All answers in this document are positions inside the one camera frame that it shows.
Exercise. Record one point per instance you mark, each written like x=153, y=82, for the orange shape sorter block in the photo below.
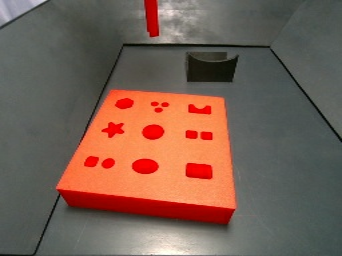
x=155, y=158

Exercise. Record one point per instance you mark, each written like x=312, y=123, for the red arch bar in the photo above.
x=151, y=17

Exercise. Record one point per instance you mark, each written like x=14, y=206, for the black fixture bracket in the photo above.
x=210, y=67

